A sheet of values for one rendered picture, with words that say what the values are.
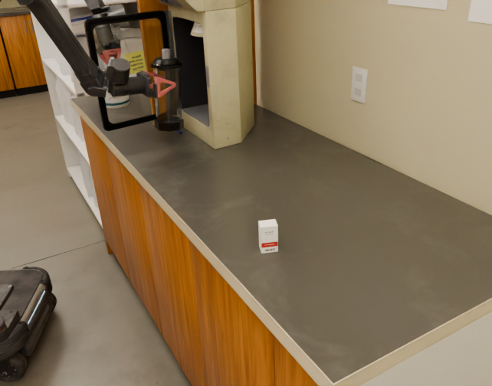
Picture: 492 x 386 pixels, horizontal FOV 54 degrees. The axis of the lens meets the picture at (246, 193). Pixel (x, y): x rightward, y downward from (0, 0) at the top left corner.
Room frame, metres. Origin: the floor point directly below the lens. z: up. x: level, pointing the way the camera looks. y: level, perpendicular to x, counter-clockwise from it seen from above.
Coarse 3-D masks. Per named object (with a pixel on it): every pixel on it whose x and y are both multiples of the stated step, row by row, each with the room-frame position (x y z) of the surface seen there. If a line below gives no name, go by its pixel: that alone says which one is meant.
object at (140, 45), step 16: (96, 32) 1.72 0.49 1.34; (112, 32) 1.76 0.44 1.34; (128, 32) 1.79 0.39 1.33; (144, 32) 1.83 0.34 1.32; (160, 32) 1.86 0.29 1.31; (96, 48) 1.72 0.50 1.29; (112, 48) 1.75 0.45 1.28; (128, 48) 1.79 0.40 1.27; (144, 48) 1.82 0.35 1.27; (160, 48) 1.86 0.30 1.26; (144, 64) 1.82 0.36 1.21; (112, 96) 1.74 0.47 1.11; (128, 96) 1.77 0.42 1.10; (144, 96) 1.81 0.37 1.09; (112, 112) 1.73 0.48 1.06; (128, 112) 1.76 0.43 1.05; (144, 112) 1.80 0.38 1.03
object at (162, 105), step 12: (156, 72) 1.61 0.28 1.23; (168, 72) 1.60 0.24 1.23; (180, 72) 1.64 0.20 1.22; (168, 84) 1.60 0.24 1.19; (180, 84) 1.63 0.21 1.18; (168, 96) 1.60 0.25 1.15; (180, 96) 1.63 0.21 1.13; (156, 108) 1.61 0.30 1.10; (168, 108) 1.60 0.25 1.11; (180, 108) 1.62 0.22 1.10; (156, 120) 1.62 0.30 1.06; (168, 120) 1.59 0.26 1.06; (180, 120) 1.62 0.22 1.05
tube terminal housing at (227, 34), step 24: (216, 0) 1.64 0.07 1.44; (240, 0) 1.73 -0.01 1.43; (216, 24) 1.64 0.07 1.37; (240, 24) 1.72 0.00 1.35; (216, 48) 1.63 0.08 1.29; (240, 48) 1.70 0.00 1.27; (216, 72) 1.63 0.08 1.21; (240, 72) 1.69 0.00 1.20; (216, 96) 1.63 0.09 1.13; (240, 96) 1.68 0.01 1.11; (192, 120) 1.78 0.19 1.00; (216, 120) 1.62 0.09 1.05; (240, 120) 1.67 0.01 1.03; (216, 144) 1.62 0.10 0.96
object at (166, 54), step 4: (164, 52) 1.64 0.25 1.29; (168, 52) 1.64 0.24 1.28; (164, 56) 1.64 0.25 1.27; (168, 56) 1.64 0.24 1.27; (156, 60) 1.62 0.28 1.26; (160, 60) 1.61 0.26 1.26; (164, 60) 1.61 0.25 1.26; (168, 60) 1.62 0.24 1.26; (172, 60) 1.62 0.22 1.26; (176, 60) 1.63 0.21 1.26; (160, 64) 1.60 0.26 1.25; (164, 64) 1.60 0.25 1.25; (168, 64) 1.60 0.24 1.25; (172, 64) 1.61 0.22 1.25
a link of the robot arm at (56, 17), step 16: (32, 0) 1.35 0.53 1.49; (48, 0) 1.41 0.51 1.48; (48, 16) 1.40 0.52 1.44; (48, 32) 1.43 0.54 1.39; (64, 32) 1.43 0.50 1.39; (64, 48) 1.45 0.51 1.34; (80, 48) 1.48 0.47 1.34; (80, 64) 1.48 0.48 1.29; (80, 80) 1.50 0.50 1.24; (96, 80) 1.50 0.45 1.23
